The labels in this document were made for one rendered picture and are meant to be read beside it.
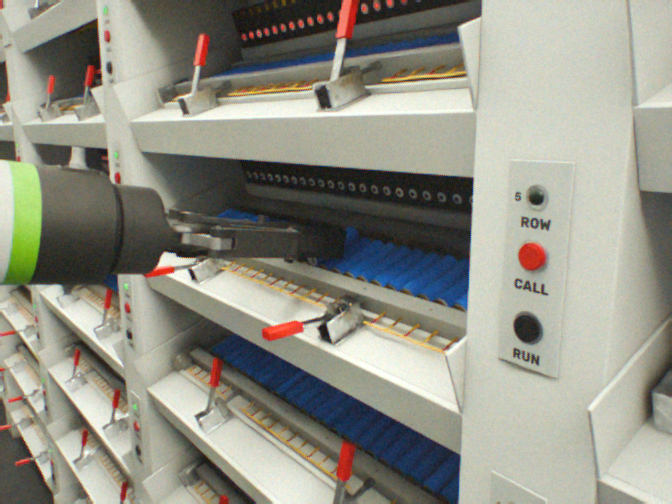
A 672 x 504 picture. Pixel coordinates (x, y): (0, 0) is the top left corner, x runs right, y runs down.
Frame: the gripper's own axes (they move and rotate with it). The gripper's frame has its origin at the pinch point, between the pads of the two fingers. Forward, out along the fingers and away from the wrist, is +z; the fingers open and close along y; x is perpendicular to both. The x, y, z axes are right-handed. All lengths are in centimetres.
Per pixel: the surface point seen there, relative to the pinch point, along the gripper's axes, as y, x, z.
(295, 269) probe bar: 1.4, 3.3, 0.0
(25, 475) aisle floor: 147, 98, 7
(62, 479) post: 105, 79, 7
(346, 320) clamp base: -10.4, 5.7, -2.1
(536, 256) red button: -30.6, -3.3, -6.1
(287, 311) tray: -1.0, 7.3, -2.0
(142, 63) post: 35.2, -19.4, -6.4
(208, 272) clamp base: 16.2, 6.6, -2.5
